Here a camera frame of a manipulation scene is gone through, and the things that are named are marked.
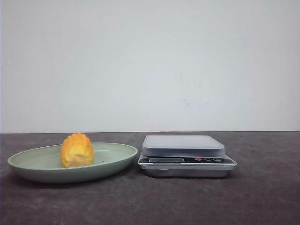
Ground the silver digital kitchen scale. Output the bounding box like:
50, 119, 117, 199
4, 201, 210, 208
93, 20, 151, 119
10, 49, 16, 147
137, 135, 237, 178

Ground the yellow corn cob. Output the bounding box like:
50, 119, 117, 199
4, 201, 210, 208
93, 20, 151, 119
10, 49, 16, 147
60, 133, 94, 168

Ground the green oval plate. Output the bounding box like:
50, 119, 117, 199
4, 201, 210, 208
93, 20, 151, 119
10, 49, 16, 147
7, 142, 138, 184

